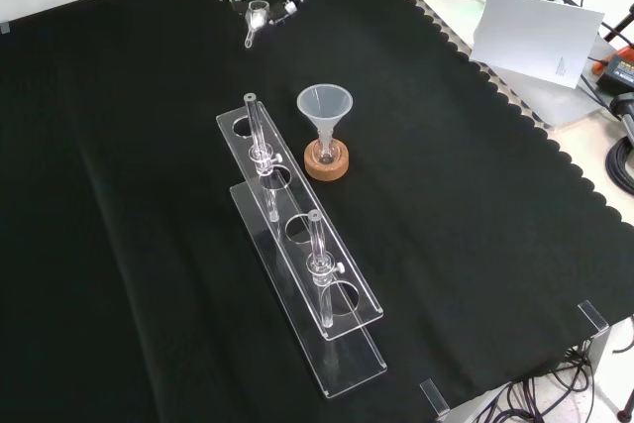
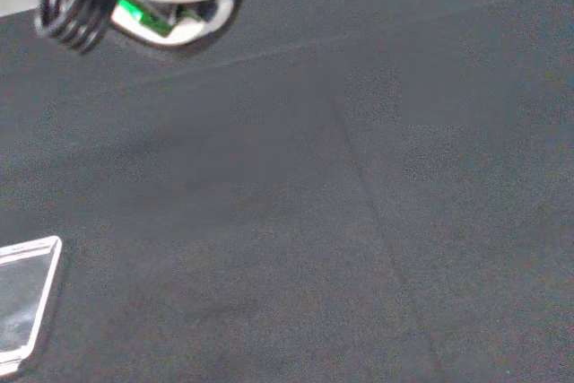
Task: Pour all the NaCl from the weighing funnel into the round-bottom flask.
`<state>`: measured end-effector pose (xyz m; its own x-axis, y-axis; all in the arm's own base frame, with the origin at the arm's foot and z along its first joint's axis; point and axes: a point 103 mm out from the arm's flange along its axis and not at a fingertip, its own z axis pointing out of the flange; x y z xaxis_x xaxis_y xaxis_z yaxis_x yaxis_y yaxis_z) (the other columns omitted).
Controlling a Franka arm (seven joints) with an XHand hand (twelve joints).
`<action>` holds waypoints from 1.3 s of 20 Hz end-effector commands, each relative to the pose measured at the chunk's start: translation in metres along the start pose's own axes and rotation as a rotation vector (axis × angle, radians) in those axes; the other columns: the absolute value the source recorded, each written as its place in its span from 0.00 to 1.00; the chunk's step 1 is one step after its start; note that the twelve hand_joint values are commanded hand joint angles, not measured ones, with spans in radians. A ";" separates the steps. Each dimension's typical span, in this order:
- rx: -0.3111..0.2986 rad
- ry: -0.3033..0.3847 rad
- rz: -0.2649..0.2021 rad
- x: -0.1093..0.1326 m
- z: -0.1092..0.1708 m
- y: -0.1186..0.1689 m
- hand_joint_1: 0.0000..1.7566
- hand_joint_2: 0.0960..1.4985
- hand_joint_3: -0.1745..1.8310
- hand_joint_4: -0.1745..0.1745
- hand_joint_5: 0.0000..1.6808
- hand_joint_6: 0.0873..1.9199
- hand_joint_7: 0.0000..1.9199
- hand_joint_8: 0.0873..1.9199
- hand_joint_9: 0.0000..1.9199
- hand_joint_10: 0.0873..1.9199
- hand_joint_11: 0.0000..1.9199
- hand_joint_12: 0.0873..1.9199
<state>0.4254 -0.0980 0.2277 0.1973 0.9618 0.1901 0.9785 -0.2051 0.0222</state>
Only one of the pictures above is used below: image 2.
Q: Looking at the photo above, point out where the clear acrylic funnel stand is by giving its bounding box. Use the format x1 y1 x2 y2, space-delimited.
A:
0 235 63 375

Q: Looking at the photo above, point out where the black bench cloth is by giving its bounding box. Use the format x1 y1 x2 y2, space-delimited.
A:
0 0 574 383

